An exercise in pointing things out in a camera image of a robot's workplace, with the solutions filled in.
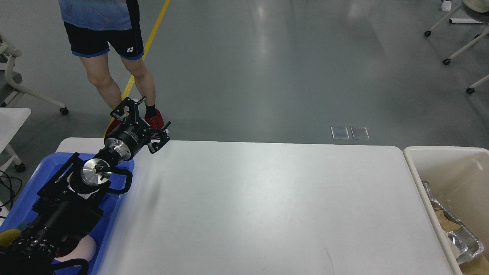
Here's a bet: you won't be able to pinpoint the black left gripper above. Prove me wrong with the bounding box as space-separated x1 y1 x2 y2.
104 96 172 162

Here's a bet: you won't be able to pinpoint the pink plastic mug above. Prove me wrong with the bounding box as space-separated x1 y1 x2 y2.
55 235 97 262

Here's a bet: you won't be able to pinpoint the aluminium foil tray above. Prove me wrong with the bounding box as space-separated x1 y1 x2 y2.
421 181 485 264

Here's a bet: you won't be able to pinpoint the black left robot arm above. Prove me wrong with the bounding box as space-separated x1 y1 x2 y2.
1 97 170 275

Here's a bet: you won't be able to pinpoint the person in blue shirt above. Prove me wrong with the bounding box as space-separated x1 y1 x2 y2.
58 0 165 130

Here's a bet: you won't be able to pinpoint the white rolling stand left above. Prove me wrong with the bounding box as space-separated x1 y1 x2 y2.
0 34 69 115

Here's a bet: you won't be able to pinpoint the blue plastic tray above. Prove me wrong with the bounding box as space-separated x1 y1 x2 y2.
1 152 125 275

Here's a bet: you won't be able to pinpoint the blue home mug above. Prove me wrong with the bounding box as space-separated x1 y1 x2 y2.
0 222 30 249

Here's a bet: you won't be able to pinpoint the clear floor plate left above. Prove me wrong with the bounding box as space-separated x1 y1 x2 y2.
330 126 350 140

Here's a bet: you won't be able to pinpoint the clear floor plate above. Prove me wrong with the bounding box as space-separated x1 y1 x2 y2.
350 126 370 140
330 126 350 140

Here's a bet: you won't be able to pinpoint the clear floor plate right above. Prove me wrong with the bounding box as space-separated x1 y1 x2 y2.
350 126 370 140

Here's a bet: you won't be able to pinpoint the white plastic bin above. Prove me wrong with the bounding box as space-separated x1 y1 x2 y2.
403 146 488 275

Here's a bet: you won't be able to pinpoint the white wheeled chair base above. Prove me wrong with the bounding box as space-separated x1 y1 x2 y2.
424 0 489 95

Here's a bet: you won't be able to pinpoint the black cables at left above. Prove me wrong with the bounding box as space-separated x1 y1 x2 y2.
0 170 23 220

